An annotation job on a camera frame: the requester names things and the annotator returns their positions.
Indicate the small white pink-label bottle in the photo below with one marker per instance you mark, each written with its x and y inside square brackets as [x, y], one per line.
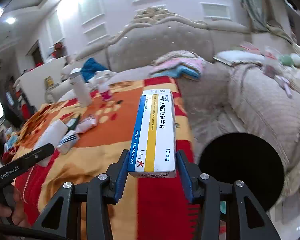
[104, 87]

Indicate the small green carton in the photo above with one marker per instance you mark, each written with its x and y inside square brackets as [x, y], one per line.
[73, 122]

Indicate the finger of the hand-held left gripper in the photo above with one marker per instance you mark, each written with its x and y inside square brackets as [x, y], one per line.
[40, 155]

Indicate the folded pink blue towels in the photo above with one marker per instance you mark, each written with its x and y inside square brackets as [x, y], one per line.
[180, 65]

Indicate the green plush toy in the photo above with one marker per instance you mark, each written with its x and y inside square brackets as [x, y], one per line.
[291, 59]

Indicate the white cabinet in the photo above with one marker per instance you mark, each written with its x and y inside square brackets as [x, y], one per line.
[40, 77]

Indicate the black round trash bin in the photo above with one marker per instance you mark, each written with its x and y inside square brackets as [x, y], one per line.
[240, 170]

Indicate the white wipes packet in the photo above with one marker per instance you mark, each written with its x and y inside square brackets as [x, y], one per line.
[87, 124]

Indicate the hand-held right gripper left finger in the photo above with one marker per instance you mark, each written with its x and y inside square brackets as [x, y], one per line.
[121, 180]

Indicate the blue face masks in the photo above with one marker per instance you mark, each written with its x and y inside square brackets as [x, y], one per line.
[12, 142]

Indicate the yellow jar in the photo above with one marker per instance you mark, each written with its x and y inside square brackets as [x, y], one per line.
[48, 82]

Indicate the blue cloth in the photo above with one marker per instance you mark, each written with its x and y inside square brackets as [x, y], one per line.
[93, 68]

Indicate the white pillow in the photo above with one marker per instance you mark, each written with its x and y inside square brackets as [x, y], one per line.
[240, 56]

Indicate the white blue striped carton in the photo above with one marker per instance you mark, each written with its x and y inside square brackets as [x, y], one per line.
[68, 142]

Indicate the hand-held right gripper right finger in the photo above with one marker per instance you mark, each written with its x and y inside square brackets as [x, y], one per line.
[186, 180]

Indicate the pink packets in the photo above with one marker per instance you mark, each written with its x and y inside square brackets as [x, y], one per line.
[251, 48]

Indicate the tall white bottle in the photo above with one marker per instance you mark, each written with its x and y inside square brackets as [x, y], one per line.
[80, 87]

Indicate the beige quilted sofa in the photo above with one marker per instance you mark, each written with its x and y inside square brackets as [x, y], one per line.
[260, 100]

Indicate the clear red-print plastic bag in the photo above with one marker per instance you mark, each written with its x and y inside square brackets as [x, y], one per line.
[270, 62]

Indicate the grey green curtain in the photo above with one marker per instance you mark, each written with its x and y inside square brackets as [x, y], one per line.
[262, 7]

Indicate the red orange printed blanket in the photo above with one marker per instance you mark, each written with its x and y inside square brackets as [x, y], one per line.
[110, 140]

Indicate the person's left hand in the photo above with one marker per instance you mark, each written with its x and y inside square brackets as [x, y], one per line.
[20, 212]

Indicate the white blue yellow medicine box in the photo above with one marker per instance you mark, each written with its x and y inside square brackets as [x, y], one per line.
[155, 135]

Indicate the beige tufted sofa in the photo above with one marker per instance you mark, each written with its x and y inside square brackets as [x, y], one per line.
[160, 40]

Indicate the red flower bouquet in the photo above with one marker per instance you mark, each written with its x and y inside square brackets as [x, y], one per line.
[58, 50]

